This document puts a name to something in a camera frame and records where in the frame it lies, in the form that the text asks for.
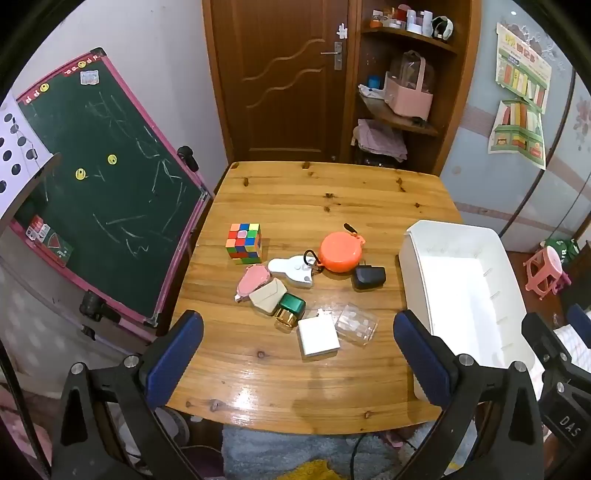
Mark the pink plastic stool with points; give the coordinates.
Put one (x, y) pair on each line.
(547, 272)

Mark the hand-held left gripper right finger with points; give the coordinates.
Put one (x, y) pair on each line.
(425, 364)

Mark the beige small box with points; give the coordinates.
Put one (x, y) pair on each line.
(268, 297)

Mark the orange round case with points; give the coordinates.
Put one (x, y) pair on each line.
(339, 253)

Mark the wall poster with green border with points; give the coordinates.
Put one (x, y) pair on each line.
(517, 134)

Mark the folded pink cloth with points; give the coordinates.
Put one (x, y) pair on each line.
(378, 141)

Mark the row of small jars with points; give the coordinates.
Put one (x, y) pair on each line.
(406, 18)

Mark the white door hook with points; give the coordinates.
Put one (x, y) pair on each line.
(342, 31)

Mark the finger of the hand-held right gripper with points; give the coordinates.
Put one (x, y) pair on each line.
(579, 318)
(545, 341)

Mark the black charger adapter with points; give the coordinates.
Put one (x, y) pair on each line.
(369, 277)

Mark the green chalkboard with pink frame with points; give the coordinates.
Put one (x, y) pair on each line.
(106, 198)

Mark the white square box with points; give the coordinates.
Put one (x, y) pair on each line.
(317, 337)

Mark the blue small container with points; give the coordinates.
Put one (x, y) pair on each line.
(375, 82)

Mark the brown wooden shelf cabinet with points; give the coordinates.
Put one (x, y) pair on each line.
(461, 69)

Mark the green bottle with gold cap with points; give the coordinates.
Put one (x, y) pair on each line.
(292, 304)

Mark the white papers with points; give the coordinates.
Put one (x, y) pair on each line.
(371, 92)

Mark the clear plastic box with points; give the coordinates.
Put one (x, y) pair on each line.
(355, 325)

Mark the brown wooden door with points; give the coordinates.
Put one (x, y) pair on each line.
(277, 115)

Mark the white perforated board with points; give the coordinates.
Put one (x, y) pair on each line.
(14, 157)

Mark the pink oval case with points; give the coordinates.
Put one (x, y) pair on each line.
(251, 281)

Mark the white plastic bin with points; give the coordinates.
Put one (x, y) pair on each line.
(461, 295)

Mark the black easel knob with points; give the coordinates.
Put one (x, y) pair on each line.
(188, 158)
(94, 305)

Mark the green and white mug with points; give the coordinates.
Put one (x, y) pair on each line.
(443, 27)

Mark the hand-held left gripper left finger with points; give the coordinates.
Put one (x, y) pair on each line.
(175, 355)

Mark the multicolour puzzle cube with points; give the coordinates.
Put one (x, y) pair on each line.
(244, 242)

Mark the green bag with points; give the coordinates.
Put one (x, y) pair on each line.
(565, 249)

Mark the pink storage basket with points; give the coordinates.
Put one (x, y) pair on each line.
(408, 101)

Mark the pale blue sliding wardrobe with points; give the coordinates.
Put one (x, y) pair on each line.
(498, 194)

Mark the wall poster with coloured bars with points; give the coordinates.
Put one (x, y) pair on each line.
(524, 69)

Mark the white bunny-shaped gadget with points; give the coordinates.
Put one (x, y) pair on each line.
(288, 270)

